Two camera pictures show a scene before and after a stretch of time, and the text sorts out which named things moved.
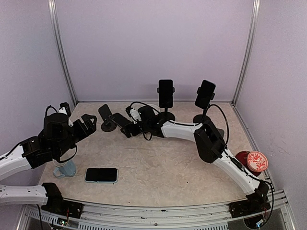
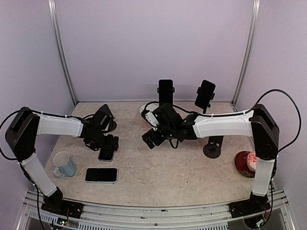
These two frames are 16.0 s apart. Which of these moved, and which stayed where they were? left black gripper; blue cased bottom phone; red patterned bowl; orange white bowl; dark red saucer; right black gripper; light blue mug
Moved: right black gripper; left black gripper
Stayed: orange white bowl; red patterned bowl; light blue mug; dark red saucer; blue cased bottom phone
